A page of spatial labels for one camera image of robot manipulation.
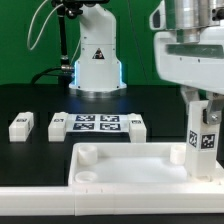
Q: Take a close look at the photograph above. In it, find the white desk tabletop tray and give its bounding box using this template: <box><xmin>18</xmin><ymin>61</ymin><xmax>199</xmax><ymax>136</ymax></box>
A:
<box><xmin>69</xmin><ymin>143</ymin><xmax>224</xmax><ymax>184</ymax></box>

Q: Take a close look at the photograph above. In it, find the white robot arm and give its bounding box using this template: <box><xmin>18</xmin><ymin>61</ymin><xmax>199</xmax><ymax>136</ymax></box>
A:
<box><xmin>70</xmin><ymin>0</ymin><xmax>224</xmax><ymax>125</ymax></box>

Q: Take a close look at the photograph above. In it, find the black camera stand pole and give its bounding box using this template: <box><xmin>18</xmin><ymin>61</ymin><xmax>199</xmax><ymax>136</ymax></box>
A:
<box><xmin>50</xmin><ymin>0</ymin><xmax>110</xmax><ymax>84</ymax></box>

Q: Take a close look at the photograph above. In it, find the white L-shaped fence bar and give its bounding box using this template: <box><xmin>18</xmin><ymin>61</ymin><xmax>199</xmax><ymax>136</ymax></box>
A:
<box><xmin>0</xmin><ymin>184</ymin><xmax>224</xmax><ymax>216</ymax></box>

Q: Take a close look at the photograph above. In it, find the fiducial marker sheet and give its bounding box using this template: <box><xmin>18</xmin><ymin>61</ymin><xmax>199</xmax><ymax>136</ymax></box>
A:
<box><xmin>66</xmin><ymin>114</ymin><xmax>129</xmax><ymax>133</ymax></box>

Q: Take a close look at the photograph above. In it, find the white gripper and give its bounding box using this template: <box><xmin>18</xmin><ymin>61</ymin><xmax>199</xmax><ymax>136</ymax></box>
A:
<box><xmin>149</xmin><ymin>0</ymin><xmax>224</xmax><ymax>125</ymax></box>

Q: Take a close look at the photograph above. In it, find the black cable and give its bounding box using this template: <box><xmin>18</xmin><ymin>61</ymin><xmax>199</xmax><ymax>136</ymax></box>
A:
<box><xmin>29</xmin><ymin>66</ymin><xmax>75</xmax><ymax>85</ymax></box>

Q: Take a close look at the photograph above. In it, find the white cable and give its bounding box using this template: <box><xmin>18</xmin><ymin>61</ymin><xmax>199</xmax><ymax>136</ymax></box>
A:
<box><xmin>26</xmin><ymin>0</ymin><xmax>64</xmax><ymax>52</ymax></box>

